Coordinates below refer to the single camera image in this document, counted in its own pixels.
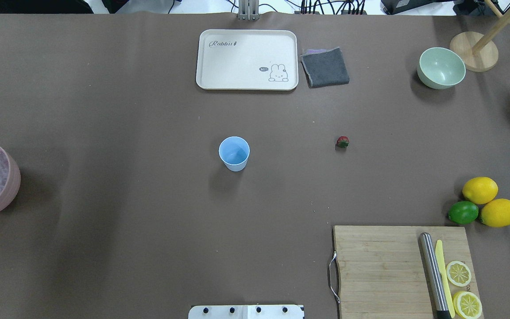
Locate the bamboo cutting board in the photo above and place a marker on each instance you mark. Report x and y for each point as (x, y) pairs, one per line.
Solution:
(381, 270)

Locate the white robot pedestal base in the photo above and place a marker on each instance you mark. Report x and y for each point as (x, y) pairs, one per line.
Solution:
(255, 311)

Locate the light blue plastic cup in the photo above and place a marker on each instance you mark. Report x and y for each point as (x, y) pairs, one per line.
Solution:
(234, 151)

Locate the yellow lemon lower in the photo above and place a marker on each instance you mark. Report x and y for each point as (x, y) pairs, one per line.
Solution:
(496, 213)

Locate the green lime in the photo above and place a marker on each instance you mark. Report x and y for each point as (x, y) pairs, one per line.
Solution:
(463, 212)

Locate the wooden cup stand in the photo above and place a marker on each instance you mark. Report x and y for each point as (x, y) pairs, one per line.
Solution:
(477, 51)

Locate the lemon half upper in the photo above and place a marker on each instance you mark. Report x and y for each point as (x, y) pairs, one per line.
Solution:
(458, 273)

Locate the mint green bowl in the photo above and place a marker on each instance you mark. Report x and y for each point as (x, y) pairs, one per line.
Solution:
(440, 68)

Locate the cream rabbit tray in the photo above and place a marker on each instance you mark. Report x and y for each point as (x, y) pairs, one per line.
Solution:
(248, 60)

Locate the pink bowl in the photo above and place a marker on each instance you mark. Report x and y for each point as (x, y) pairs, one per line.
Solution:
(12, 185)

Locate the yellow lemon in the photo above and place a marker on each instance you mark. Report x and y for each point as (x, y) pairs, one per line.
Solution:
(496, 213)
(480, 190)

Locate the red strawberry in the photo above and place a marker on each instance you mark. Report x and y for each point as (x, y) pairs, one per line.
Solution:
(342, 142)

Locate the lemon half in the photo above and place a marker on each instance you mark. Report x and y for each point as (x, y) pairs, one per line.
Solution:
(467, 305)
(458, 273)

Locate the steel muddler rod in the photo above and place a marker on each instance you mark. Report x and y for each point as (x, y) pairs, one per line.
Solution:
(434, 277)

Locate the yellow plastic knife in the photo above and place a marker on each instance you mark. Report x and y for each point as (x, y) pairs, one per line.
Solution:
(443, 273)

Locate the lemon half lower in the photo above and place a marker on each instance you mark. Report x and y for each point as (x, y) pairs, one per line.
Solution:
(467, 305)

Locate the grey folded cloth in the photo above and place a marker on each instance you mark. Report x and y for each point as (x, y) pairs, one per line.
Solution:
(325, 67)

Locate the yellow lemon upper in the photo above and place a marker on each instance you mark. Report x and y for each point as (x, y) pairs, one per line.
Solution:
(480, 190)

